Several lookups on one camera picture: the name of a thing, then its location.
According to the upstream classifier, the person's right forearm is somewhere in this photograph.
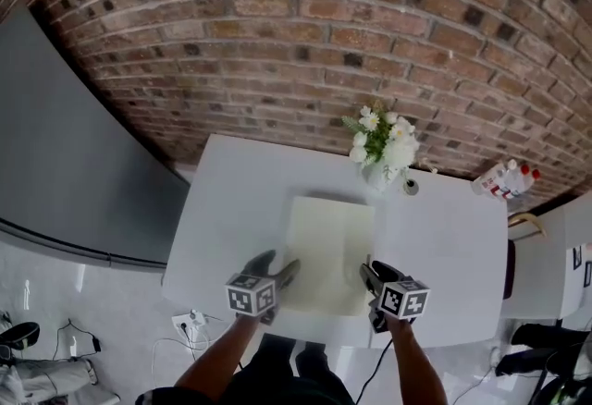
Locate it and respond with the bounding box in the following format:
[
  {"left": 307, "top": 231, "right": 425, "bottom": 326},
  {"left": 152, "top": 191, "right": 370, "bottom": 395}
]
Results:
[{"left": 386, "top": 317, "right": 448, "bottom": 405}]

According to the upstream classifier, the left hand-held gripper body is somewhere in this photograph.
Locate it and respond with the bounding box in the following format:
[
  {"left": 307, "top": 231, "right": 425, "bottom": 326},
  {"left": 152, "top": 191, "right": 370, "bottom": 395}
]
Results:
[{"left": 225, "top": 273, "right": 278, "bottom": 325}]

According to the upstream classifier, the white flower bouquet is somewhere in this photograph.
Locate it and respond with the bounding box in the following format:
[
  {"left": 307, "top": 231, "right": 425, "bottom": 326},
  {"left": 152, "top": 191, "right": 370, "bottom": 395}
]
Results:
[{"left": 341, "top": 104, "right": 422, "bottom": 168}]

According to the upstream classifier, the clear bottle white cap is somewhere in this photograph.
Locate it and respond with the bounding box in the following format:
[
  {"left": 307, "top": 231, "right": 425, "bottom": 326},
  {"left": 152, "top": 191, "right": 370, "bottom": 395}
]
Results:
[{"left": 471, "top": 159, "right": 518, "bottom": 197}]

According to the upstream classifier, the pale yellow cloth sheet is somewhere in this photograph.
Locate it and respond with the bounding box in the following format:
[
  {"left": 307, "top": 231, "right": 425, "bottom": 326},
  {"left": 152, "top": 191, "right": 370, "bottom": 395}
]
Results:
[{"left": 279, "top": 195, "right": 376, "bottom": 317}]

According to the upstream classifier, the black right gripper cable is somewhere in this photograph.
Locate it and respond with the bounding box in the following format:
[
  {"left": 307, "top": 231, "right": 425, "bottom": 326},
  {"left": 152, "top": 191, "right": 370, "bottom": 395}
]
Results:
[{"left": 355, "top": 333, "right": 394, "bottom": 405}]

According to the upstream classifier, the black bag yellow stripe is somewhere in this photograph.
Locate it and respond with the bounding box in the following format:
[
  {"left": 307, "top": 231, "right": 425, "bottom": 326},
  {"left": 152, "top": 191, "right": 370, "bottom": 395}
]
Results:
[{"left": 0, "top": 322, "right": 41, "bottom": 365}]

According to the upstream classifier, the white table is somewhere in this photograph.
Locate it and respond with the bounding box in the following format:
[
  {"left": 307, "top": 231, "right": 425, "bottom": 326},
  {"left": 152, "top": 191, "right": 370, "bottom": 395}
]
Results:
[{"left": 161, "top": 133, "right": 510, "bottom": 349}]

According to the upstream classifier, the person's left forearm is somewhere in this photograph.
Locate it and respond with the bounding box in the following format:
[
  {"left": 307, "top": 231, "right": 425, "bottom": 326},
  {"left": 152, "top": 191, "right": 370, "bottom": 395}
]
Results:
[{"left": 174, "top": 317, "right": 260, "bottom": 399}]

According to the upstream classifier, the grey refrigerator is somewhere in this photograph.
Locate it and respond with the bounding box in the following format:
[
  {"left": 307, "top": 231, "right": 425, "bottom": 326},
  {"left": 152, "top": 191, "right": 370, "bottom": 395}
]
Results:
[{"left": 0, "top": 5, "right": 191, "bottom": 268}]

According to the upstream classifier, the white power strip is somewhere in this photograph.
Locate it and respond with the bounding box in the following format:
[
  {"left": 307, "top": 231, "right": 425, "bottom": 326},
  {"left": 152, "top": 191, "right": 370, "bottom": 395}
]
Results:
[{"left": 171, "top": 309, "right": 207, "bottom": 333}]

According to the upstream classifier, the white vase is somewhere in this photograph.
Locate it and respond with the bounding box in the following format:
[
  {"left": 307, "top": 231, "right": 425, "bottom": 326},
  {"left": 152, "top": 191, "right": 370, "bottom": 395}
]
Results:
[{"left": 363, "top": 160, "right": 403, "bottom": 191}]

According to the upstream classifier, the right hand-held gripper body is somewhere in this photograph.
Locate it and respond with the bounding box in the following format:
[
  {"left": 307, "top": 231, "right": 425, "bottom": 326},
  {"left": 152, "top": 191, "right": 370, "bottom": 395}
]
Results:
[{"left": 368, "top": 280, "right": 431, "bottom": 334}]

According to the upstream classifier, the wooden chair backrest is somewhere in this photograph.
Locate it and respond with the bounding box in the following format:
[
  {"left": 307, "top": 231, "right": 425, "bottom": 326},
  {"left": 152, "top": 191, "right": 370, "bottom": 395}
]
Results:
[{"left": 507, "top": 211, "right": 548, "bottom": 240}]

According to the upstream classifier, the black power adapter cable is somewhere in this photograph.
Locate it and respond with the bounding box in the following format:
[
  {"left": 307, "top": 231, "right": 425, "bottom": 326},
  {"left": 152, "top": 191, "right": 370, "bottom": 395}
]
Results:
[{"left": 57, "top": 318, "right": 102, "bottom": 361}]

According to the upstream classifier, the white floor cable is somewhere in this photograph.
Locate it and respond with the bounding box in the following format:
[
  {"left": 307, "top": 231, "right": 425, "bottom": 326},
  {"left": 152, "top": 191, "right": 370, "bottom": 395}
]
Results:
[{"left": 152, "top": 328, "right": 209, "bottom": 376}]

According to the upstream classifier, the white cabinet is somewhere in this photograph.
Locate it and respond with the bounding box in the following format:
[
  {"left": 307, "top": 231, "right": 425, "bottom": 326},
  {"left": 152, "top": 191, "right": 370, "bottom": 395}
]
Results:
[{"left": 501, "top": 192, "right": 592, "bottom": 321}]

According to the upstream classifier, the person's black clothing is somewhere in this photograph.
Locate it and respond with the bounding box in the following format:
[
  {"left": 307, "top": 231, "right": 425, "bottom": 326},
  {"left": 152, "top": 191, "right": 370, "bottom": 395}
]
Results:
[{"left": 136, "top": 332, "right": 357, "bottom": 405}]

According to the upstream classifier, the black office chair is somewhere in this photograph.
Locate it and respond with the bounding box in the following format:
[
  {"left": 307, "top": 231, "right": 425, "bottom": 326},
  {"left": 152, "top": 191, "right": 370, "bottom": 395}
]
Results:
[{"left": 497, "top": 323, "right": 592, "bottom": 405}]

